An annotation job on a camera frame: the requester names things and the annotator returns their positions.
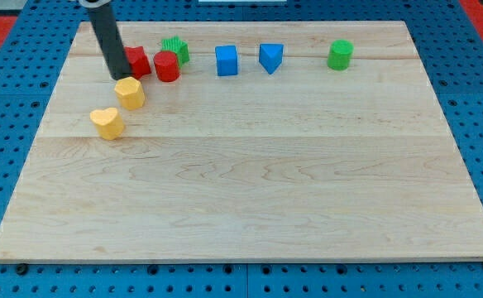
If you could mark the blue triangle block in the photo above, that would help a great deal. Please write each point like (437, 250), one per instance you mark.
(270, 56)

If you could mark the light wooden board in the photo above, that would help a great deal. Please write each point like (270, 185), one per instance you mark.
(305, 165)

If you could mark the blue cube block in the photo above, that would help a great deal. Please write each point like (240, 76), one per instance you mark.
(227, 60)

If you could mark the red cylinder block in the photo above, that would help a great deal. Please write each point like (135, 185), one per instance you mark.
(166, 66)

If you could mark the green star block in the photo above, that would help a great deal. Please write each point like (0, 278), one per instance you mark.
(179, 47)

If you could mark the yellow hexagon block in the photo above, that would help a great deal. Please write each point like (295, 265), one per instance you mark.
(130, 93)

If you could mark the red star block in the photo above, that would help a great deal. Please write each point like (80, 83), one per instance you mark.
(138, 61)

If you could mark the yellow heart block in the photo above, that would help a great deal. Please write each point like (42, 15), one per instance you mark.
(108, 123)

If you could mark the green cylinder block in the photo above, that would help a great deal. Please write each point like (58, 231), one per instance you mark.
(340, 54)

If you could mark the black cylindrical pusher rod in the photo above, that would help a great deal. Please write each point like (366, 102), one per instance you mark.
(104, 24)

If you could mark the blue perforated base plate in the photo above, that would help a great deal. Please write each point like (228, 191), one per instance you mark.
(31, 59)

